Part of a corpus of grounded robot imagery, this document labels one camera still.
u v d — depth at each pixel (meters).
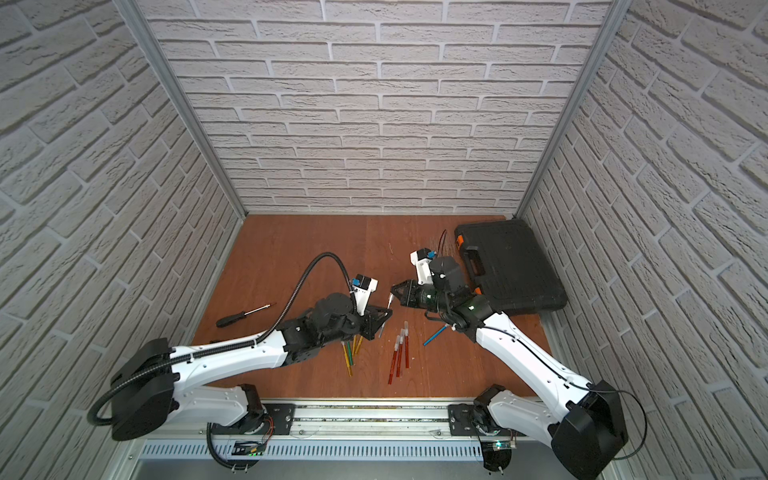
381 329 0.72
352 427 0.74
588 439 0.39
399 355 0.85
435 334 0.88
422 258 0.69
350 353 0.85
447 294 0.57
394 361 0.84
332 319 0.58
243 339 0.52
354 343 0.85
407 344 0.87
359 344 0.86
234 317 0.92
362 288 0.67
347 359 0.83
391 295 0.74
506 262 0.98
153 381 0.41
